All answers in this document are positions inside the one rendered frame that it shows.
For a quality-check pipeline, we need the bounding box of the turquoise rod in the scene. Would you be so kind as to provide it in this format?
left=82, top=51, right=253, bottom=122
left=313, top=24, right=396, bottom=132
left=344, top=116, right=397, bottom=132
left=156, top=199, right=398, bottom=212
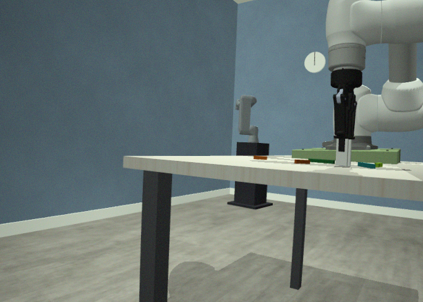
left=357, top=162, right=375, bottom=168

